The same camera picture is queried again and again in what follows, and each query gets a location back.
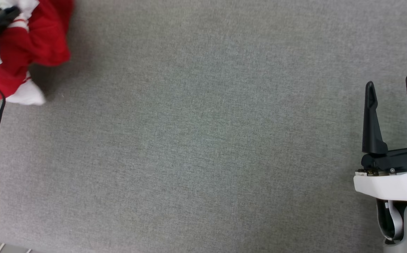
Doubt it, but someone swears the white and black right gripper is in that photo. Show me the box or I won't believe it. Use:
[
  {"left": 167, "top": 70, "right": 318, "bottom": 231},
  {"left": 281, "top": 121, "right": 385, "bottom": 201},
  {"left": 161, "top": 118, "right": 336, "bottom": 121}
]
[{"left": 353, "top": 75, "right": 407, "bottom": 203}]

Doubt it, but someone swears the red and white garment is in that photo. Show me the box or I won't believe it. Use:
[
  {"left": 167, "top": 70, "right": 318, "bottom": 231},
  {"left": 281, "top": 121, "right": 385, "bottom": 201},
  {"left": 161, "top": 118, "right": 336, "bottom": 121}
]
[{"left": 0, "top": 0, "right": 74, "bottom": 106}]

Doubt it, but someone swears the grey fabric sofa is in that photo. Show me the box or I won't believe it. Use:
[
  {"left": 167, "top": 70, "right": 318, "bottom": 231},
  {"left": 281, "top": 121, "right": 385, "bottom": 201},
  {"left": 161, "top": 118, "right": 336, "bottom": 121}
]
[{"left": 0, "top": 0, "right": 407, "bottom": 253}]

